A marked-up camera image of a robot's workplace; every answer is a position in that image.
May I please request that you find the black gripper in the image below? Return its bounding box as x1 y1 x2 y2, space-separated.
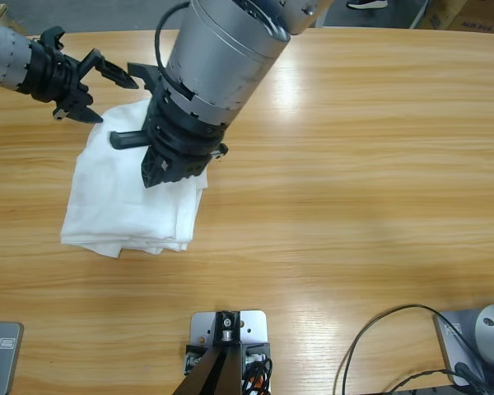
109 81 230 189
18 43 140 124

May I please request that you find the white T-shirt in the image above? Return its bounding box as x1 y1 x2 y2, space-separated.
59 100 210 259

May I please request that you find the black shoe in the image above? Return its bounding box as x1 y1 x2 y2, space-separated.
345 0 388 10

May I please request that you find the white metal table leg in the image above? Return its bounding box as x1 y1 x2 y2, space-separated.
409 0 436 30

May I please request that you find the brown cardboard box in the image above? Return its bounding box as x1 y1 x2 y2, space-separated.
417 0 494 34

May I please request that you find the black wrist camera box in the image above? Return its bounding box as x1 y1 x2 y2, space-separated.
126 61 165 100
39 26 66 54

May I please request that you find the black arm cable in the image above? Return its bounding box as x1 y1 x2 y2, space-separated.
154 2 190 79

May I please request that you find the white block with dark post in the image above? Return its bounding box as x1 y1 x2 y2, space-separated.
172 310 273 395

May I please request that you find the orange cable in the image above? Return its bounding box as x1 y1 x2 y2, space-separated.
246 365 271 391

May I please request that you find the grey base plate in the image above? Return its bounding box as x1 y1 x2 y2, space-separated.
431 308 494 388
0 321 25 395

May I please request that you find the long looped black cable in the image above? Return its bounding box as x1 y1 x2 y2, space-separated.
333 304 485 395

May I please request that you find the black base plug cable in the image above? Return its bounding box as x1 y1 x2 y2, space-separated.
389 361 494 395

